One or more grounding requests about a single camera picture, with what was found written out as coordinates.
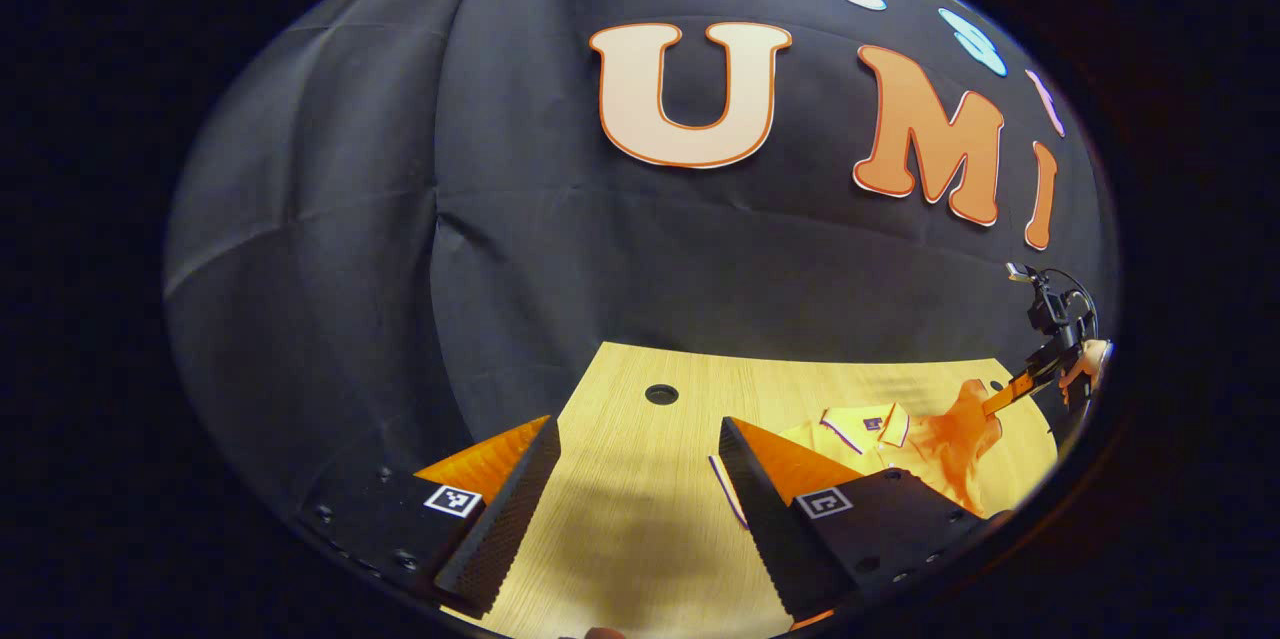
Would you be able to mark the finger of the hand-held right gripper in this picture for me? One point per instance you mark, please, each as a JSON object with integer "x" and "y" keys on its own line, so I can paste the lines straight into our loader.
{"x": 1005, "y": 397}

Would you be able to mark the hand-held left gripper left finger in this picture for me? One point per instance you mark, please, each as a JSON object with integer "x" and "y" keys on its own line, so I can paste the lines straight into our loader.
{"x": 510, "y": 519}

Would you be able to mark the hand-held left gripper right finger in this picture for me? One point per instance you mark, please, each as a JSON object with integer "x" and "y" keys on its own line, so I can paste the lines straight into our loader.
{"x": 770, "y": 529}

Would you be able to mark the orange T-shirt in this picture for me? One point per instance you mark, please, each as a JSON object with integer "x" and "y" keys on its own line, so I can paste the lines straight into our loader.
{"x": 900, "y": 459}

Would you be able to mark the black backdrop cloth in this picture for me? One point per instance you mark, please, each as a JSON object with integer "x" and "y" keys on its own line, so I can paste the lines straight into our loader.
{"x": 400, "y": 219}

